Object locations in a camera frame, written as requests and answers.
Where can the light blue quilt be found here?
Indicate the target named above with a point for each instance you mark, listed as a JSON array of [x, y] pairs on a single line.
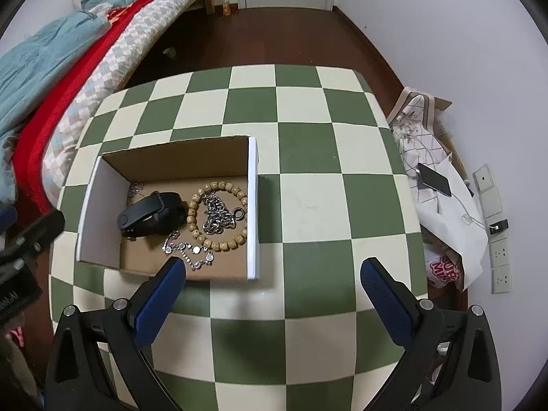
[[38, 55]]

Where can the bed with blankets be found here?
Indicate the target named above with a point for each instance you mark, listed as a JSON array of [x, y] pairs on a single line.
[[124, 47]]

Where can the red bed with quilt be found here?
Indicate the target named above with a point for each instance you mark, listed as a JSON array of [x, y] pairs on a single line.
[[72, 90]]

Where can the floral cloth bag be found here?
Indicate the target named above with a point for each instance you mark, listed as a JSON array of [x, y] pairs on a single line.
[[413, 132]]

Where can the small grey floor object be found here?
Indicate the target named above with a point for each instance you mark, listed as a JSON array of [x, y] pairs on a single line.
[[169, 52]]

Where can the white wall socket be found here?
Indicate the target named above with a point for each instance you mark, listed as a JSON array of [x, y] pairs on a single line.
[[501, 279], [496, 236], [501, 253]]

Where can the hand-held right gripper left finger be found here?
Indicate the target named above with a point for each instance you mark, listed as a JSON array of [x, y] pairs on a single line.
[[160, 304]]

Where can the red white snack bag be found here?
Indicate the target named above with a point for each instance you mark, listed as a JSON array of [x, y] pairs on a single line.
[[441, 269]]

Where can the black smartphone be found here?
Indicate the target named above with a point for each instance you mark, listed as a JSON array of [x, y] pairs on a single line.
[[434, 180]]

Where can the dark grey fuzzy cloth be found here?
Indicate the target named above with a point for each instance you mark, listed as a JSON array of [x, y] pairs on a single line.
[[17, 376]]

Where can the pink plastic item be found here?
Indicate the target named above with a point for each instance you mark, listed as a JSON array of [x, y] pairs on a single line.
[[18, 337]]

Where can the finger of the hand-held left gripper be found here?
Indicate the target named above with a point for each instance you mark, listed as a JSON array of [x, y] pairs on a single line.
[[6, 218], [38, 229]]

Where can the black charger plug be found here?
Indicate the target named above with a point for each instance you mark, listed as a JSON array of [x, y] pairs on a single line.
[[498, 226]]

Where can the white wall switch plate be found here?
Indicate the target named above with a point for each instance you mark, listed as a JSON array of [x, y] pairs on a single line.
[[484, 177], [490, 203]]

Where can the orange drink bottle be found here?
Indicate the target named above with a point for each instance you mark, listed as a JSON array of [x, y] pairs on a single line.
[[226, 8]]

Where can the black fitness band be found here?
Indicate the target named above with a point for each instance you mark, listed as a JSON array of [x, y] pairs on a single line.
[[150, 214]]

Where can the white paper bag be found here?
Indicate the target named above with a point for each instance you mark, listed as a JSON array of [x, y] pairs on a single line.
[[454, 239]]

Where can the white cardboard box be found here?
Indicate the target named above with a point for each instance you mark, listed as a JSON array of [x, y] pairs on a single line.
[[171, 261]]

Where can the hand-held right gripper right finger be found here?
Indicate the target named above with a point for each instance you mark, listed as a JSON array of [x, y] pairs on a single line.
[[387, 304]]

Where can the green white checkered tablecloth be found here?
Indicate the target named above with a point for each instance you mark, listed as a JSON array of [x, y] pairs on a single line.
[[308, 171]]

